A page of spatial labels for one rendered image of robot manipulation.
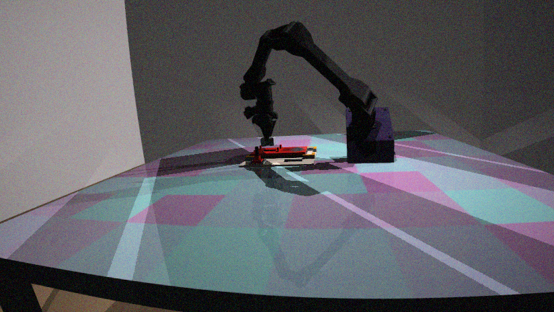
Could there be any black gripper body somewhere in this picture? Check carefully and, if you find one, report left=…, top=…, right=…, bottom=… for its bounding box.
left=252, top=98, right=278, bottom=124

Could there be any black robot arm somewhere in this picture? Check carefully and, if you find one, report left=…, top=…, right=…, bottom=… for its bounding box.
left=240, top=22, right=378, bottom=132

